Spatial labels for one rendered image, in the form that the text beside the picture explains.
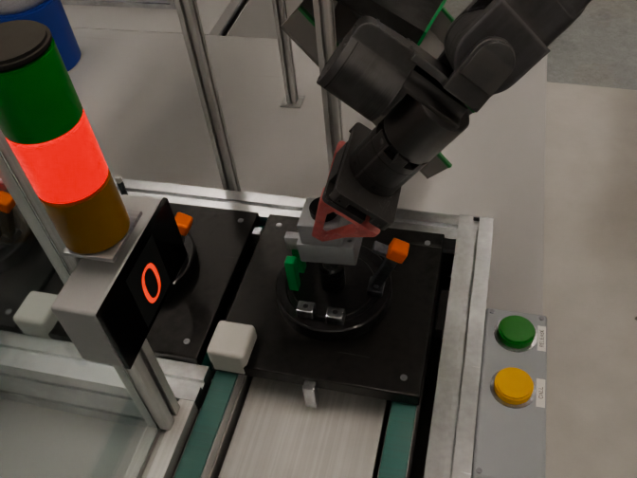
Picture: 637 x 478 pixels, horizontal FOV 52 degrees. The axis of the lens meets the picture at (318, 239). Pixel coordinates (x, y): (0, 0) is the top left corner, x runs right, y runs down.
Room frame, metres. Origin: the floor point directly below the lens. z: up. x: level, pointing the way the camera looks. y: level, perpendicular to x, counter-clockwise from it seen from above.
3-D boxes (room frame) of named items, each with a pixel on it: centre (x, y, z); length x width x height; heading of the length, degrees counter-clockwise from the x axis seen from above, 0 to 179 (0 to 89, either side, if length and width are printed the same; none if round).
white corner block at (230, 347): (0.43, 0.11, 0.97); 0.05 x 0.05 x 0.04; 71
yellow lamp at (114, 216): (0.35, 0.16, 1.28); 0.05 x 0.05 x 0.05
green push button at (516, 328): (0.40, -0.21, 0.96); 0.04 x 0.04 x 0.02
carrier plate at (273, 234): (0.49, -0.01, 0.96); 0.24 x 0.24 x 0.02; 71
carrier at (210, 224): (0.57, 0.23, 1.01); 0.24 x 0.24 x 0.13; 71
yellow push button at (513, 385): (0.34, -0.19, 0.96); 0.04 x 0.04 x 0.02
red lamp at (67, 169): (0.35, 0.16, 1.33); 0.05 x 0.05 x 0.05
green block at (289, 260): (0.49, 0.03, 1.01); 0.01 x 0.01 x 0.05; 71
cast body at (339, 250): (0.49, 0.00, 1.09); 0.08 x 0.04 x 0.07; 72
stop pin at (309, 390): (0.37, 0.03, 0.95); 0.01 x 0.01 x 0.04; 71
